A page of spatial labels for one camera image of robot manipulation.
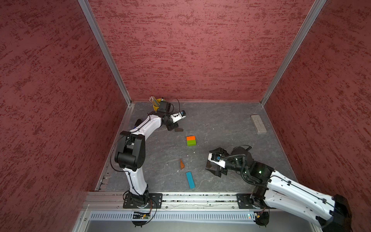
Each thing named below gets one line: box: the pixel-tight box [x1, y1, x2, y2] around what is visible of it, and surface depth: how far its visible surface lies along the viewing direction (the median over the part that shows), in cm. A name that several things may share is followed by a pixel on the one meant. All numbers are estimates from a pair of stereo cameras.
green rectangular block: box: [186, 139, 197, 147], surface depth 97 cm
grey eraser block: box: [250, 114, 268, 135], surface depth 105 cm
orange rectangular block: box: [185, 135, 196, 141], surface depth 98 cm
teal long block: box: [185, 171, 196, 189], surface depth 83 cm
